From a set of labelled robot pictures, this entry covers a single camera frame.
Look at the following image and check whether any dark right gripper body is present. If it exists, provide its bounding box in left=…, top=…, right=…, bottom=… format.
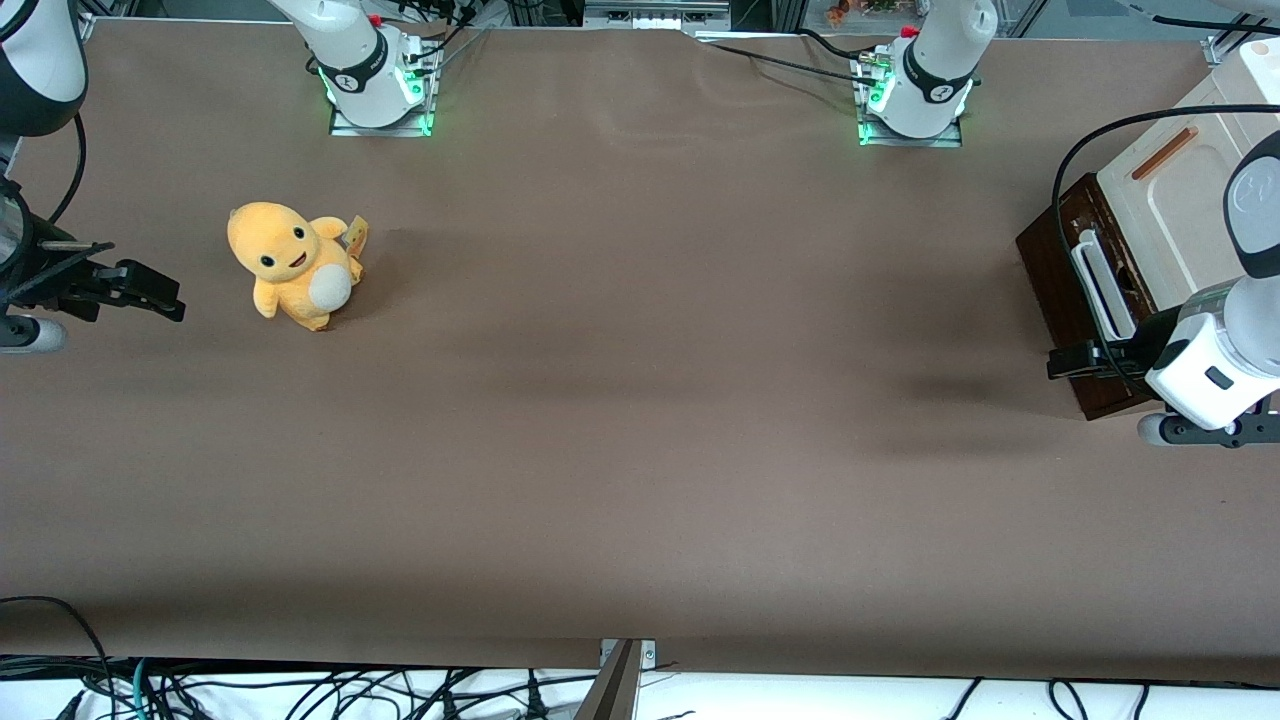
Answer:
left=0, top=228, right=102, bottom=322

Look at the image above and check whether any white drawer handle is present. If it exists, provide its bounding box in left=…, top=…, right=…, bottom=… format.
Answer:
left=1069, top=227, right=1139, bottom=343

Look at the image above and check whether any dark wood drawer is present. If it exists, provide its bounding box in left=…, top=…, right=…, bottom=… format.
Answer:
left=1015, top=172, right=1186, bottom=421

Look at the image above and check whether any beige drawer cabinet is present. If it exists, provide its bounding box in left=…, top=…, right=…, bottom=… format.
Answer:
left=1097, top=38, right=1280, bottom=313

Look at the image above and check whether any yellow plush toy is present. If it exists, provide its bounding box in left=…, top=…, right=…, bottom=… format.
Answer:
left=226, top=201, right=369, bottom=333

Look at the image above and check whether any brown table cover sheet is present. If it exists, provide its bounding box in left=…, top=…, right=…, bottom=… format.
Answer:
left=0, top=18, right=1280, bottom=687

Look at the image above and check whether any grey electronic device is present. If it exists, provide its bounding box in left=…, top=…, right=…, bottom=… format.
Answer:
left=583, top=0, right=734, bottom=32

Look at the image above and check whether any dark angled beam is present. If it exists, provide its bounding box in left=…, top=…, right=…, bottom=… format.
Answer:
left=573, top=640, right=643, bottom=720

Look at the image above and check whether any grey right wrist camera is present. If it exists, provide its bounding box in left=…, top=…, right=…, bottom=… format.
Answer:
left=0, top=314, right=68, bottom=355

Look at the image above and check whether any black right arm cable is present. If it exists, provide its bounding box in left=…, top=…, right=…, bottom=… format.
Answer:
left=45, top=112, right=89, bottom=227

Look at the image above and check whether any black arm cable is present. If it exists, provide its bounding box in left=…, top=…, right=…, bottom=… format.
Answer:
left=1051, top=102, right=1280, bottom=396
left=45, top=112, right=89, bottom=227

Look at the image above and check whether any orange drawer handle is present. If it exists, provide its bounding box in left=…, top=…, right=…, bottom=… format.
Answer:
left=1131, top=126, right=1200, bottom=182

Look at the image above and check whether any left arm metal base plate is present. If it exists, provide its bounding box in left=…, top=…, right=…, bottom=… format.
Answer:
left=855, top=48, right=967, bottom=150

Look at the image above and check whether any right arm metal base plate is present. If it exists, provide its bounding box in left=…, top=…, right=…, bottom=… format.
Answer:
left=327, top=38, right=441, bottom=139

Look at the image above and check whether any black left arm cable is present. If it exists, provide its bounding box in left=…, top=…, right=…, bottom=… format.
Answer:
left=1051, top=102, right=1280, bottom=396

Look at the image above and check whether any black looped cable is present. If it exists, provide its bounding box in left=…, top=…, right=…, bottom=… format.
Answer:
left=0, top=595, right=118, bottom=720

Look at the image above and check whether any aluminium frame profile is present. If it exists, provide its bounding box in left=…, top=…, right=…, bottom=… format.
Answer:
left=1203, top=0, right=1280, bottom=69

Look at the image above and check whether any grey metal bracket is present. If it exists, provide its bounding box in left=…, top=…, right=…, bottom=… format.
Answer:
left=599, top=638, right=658, bottom=673

